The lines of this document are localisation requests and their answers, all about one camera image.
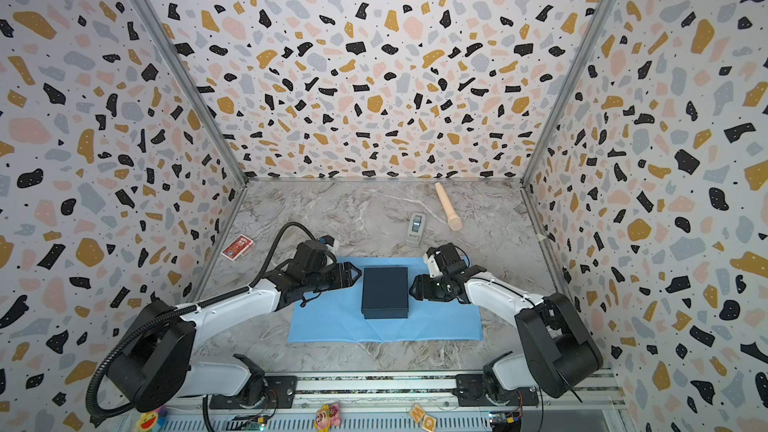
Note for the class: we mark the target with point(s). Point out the blue wrapping paper sheet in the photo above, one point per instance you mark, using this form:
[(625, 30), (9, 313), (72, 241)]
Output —
[(336, 316)]

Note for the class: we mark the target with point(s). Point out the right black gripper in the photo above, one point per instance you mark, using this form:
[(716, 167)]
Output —
[(432, 284)]

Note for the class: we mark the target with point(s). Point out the white tape dispenser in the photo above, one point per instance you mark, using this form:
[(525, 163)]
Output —
[(415, 229)]

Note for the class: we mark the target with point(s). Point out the red playing card deck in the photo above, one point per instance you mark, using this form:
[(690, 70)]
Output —
[(237, 247)]

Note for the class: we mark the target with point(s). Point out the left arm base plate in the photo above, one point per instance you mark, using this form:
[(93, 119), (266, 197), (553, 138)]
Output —
[(267, 393)]

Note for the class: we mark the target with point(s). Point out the pink yellow sticker toy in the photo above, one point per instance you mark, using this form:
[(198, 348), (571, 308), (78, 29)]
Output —
[(328, 416)]

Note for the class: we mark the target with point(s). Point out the aluminium mounting rail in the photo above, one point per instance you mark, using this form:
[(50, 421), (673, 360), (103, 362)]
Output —
[(387, 401)]

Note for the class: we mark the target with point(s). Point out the orange square sticker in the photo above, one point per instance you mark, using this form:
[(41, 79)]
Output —
[(427, 422)]

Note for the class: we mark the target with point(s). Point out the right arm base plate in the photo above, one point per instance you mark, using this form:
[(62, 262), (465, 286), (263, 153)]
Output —
[(476, 390)]

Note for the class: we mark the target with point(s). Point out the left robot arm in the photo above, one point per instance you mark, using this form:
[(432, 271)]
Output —
[(153, 363)]

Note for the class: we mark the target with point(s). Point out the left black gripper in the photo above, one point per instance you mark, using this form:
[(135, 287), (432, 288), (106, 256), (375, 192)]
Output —
[(347, 279)]

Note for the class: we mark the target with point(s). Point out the dark navy gift box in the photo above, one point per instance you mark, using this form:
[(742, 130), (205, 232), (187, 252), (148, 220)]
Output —
[(385, 293)]

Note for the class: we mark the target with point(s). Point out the colourful round sticker toy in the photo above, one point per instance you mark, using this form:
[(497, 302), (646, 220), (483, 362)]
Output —
[(152, 421)]

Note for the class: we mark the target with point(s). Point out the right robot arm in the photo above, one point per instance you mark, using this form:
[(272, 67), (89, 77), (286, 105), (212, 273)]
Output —
[(558, 351)]

